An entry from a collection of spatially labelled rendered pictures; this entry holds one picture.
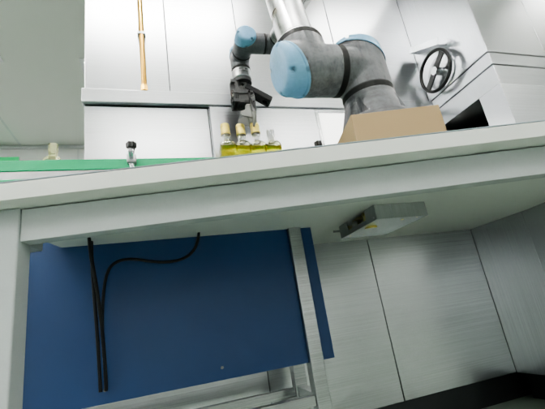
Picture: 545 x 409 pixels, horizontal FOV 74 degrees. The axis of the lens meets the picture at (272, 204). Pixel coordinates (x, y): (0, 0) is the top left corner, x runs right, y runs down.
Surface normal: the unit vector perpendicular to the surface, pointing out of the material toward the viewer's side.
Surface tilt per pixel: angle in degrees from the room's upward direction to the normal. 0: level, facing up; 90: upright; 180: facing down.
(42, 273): 90
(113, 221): 90
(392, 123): 90
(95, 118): 90
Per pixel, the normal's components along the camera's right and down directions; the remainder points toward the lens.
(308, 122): 0.27, -0.33
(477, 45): -0.95, 0.06
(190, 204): 0.05, -0.31
